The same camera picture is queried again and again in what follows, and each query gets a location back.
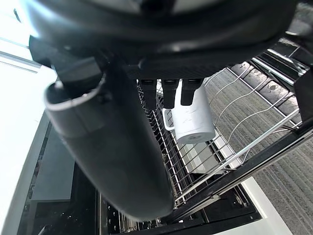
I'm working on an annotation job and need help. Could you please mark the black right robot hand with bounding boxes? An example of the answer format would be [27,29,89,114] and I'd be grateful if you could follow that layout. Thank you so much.
[24,0,301,221]

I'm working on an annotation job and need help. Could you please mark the white ceramic cup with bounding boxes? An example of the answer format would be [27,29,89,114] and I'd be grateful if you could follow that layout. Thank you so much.
[162,78,217,145]

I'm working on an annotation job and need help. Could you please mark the white dishwasher front panel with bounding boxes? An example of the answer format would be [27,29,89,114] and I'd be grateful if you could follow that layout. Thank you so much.
[241,176,294,235]

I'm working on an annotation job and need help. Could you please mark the grey plastic panel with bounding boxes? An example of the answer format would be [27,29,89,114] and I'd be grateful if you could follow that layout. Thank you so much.
[180,143,222,174]

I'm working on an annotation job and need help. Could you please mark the white kitchen cabinet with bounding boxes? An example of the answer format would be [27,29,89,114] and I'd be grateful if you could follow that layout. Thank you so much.
[0,0,59,235]

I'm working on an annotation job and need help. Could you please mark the silver wire dishwasher rack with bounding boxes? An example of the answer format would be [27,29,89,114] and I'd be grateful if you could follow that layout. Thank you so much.
[136,61,302,209]

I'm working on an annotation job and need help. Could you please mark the black cabinet handle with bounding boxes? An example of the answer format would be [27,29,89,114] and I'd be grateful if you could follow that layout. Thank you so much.
[13,8,23,24]

